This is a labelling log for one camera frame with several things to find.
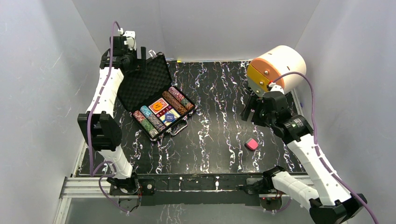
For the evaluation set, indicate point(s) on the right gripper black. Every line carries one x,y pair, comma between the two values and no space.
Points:
251,101

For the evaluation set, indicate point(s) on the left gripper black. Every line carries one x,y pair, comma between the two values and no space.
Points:
136,58

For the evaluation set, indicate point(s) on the black poker chip case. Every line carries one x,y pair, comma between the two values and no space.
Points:
144,87

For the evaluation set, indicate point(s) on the blue small blind button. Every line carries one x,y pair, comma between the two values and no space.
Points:
169,117

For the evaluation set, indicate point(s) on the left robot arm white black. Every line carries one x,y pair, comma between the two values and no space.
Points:
101,132

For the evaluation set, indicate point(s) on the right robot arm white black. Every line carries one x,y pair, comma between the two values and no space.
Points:
328,201

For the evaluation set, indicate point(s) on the pink dealer button block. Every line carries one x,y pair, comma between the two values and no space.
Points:
251,144

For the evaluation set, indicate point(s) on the round orange yellow drawer cabinet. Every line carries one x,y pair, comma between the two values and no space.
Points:
269,67

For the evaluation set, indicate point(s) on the orange big blind button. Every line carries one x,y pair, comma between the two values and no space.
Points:
157,106

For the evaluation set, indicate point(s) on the red playing card deck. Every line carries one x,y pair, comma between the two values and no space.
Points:
163,101

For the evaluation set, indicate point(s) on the blue orange chip row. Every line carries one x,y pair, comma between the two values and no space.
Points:
156,122

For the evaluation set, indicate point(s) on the purple green chip row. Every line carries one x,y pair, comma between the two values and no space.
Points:
181,98

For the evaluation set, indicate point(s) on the red dice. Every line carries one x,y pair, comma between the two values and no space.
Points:
164,111

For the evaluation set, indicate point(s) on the brown chip row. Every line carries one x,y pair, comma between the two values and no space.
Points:
173,102

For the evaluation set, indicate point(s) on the blue playing card deck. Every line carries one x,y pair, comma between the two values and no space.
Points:
173,111

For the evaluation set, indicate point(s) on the red green chip row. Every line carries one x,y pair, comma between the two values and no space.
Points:
145,123

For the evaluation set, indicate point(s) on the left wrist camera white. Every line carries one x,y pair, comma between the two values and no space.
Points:
128,39

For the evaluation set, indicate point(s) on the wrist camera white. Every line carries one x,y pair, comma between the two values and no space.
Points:
128,39
273,87

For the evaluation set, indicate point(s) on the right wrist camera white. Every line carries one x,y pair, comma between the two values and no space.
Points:
273,87

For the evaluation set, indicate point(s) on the aluminium rail frame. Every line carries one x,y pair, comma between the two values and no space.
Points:
76,187

